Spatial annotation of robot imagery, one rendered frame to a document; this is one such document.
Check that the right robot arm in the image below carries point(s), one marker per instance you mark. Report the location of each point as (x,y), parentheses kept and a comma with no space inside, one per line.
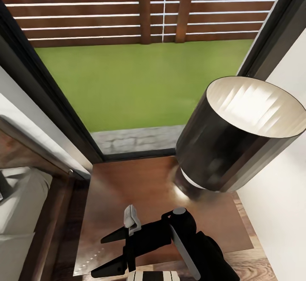
(201,253)

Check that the table lamp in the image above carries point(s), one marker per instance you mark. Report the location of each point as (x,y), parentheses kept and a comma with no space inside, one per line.
(239,126)

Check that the bed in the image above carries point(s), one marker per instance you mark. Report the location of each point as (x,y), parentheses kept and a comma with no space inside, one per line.
(38,191)

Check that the fixed window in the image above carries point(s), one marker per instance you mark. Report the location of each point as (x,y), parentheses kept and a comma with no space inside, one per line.
(121,78)

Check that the nightstand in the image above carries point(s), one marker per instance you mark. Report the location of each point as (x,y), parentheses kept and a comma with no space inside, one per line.
(154,186)

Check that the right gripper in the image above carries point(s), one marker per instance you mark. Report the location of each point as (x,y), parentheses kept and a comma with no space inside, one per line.
(140,243)

